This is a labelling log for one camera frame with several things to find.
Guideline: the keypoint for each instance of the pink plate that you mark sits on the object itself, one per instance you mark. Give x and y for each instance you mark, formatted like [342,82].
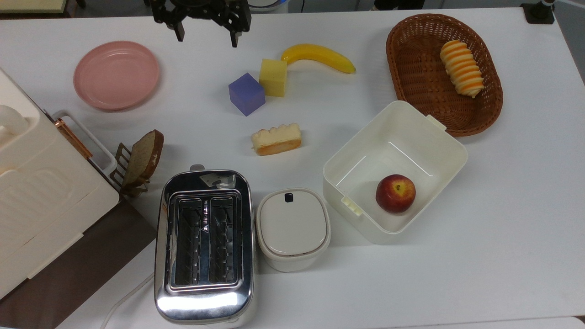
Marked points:
[116,75]

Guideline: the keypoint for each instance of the white lidded container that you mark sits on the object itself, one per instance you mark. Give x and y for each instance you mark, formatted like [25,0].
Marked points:
[292,226]

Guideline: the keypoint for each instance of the orange striped spiral bread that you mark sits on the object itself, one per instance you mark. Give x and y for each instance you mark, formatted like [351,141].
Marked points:
[462,68]

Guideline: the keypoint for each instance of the red apple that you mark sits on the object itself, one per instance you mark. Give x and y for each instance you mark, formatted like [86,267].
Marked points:
[396,193]

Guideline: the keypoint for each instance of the purple foam cube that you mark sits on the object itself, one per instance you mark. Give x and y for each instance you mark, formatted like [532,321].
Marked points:
[247,93]

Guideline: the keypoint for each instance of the yellow banana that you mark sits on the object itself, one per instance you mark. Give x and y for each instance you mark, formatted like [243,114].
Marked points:
[320,55]

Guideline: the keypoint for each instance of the brown toast slice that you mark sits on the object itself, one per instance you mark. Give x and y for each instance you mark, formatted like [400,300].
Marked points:
[144,157]

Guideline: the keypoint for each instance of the brown wooden toast rack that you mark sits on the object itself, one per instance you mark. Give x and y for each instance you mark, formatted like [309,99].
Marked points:
[119,161]

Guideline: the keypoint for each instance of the white open plastic box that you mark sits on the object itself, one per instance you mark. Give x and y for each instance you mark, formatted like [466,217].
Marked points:
[365,146]

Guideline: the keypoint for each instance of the beige side table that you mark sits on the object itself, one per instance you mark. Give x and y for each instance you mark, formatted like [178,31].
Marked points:
[27,5]

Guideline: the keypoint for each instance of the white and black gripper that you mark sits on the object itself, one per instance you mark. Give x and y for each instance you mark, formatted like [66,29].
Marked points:
[199,8]

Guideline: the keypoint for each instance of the black stand base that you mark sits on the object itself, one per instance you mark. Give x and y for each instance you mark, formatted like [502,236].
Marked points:
[539,13]

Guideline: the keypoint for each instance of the brown wicker basket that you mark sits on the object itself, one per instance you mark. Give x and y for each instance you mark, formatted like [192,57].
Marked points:
[420,82]

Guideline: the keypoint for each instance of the yellow foam cube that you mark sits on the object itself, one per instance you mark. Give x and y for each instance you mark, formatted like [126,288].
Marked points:
[273,77]

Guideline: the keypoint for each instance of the silver two-slot toaster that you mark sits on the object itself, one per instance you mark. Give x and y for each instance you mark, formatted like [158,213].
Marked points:
[205,301]

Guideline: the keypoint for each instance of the cream topped bread slice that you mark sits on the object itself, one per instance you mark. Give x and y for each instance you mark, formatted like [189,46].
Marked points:
[276,139]

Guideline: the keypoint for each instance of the white oven appliance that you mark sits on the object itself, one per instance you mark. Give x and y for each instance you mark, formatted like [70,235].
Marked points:
[41,192]

